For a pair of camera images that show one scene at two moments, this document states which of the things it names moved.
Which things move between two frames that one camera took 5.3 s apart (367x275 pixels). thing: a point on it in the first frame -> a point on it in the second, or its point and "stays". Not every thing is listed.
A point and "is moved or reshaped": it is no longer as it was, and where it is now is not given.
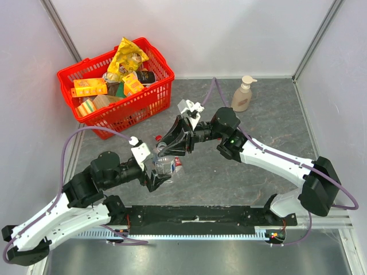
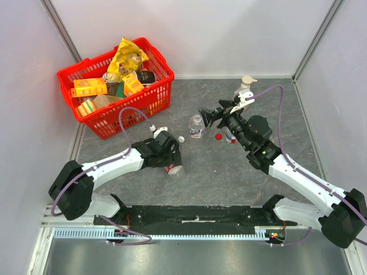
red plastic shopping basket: x=113 y=92 stays
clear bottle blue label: x=163 y=165 is moved or reshaped
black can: x=146 y=77 stays
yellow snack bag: x=127 y=59 stays
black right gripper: x=188 y=137 -> x=219 y=116
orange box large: x=88 y=87 stays
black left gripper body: x=151 y=182 -> x=167 y=158
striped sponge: x=85 y=108 stays
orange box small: x=131 y=85 stays
